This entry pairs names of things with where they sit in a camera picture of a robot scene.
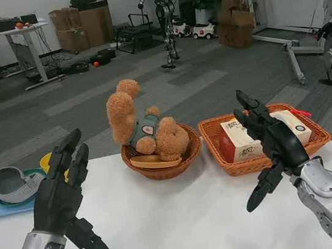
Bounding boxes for black equipment case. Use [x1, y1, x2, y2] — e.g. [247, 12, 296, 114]
[0, 16, 23, 33]

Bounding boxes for open brown cardboard box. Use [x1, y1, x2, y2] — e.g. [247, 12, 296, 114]
[214, 6, 259, 52]

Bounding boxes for white toy car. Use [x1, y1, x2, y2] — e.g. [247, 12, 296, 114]
[191, 21, 219, 43]
[171, 18, 193, 40]

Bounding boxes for orange plastic plate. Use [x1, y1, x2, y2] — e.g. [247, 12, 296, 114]
[129, 149, 184, 173]

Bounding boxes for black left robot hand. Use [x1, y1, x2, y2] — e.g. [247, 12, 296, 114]
[20, 125, 112, 249]

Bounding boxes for rectangular orange wicker basket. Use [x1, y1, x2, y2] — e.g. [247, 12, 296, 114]
[195, 96, 332, 182]

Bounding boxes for yellow plastic cup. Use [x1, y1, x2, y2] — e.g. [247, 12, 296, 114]
[38, 150, 73, 188]

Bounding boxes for grey strainer bowl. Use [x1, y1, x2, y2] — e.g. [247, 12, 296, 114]
[0, 162, 49, 207]

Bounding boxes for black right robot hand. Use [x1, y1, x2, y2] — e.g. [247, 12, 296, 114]
[229, 80, 317, 213]

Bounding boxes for black bag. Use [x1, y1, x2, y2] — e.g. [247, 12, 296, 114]
[69, 0, 108, 12]

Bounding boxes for stacked open cardboard boxes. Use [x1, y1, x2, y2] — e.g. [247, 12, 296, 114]
[48, 5, 91, 56]

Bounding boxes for white standing desk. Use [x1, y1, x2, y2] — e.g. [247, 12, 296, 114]
[0, 14, 70, 95]

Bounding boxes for black metal chair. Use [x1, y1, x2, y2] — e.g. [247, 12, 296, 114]
[111, 10, 162, 57]

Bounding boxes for white hoist frame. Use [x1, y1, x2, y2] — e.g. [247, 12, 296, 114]
[251, 15, 332, 92]

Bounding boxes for tall brown cardboard box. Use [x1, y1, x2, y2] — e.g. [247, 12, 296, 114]
[77, 4, 116, 49]

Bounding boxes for round brown wicker basket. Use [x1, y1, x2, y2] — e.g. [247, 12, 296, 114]
[118, 119, 207, 186]

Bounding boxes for white red tissue box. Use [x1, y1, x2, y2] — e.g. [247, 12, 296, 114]
[216, 106, 315, 166]

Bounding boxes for brown teddy bear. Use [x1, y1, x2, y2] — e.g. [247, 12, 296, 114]
[103, 71, 194, 169]

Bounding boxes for standing humanoid robot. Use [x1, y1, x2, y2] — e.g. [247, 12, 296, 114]
[137, 0, 189, 72]

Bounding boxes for teal plastic plate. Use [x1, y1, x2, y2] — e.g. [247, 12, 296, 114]
[0, 166, 51, 208]

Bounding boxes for red ribbon tag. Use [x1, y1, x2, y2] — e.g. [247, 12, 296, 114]
[290, 105, 312, 120]

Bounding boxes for black floor case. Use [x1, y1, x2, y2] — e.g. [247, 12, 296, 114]
[89, 47, 118, 67]

